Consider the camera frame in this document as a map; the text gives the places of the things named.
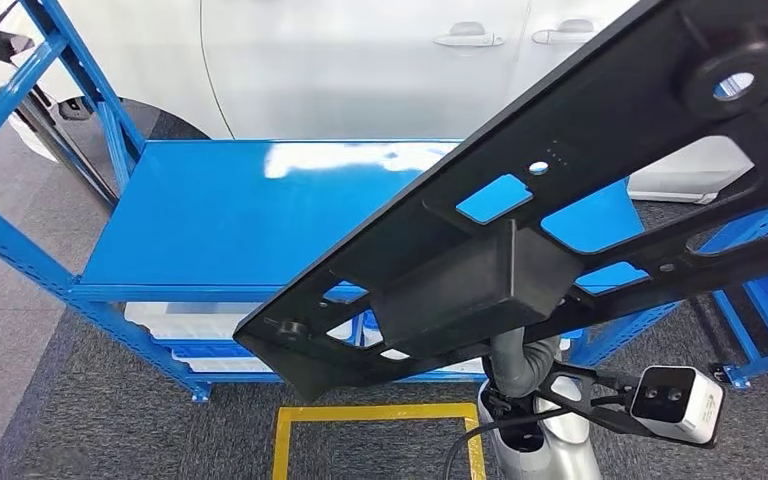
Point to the white car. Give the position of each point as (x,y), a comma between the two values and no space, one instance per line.
(324,66)

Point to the yellow floor tape square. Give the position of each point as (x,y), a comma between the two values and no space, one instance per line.
(371,412)

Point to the black plastic frame part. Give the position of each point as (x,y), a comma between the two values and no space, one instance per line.
(463,291)

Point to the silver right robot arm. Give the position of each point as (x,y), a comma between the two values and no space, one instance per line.
(556,450)

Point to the white plastic bin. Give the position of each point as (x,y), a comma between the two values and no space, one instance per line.
(225,364)
(185,321)
(463,366)

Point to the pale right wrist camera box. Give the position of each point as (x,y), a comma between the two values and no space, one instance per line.
(695,411)

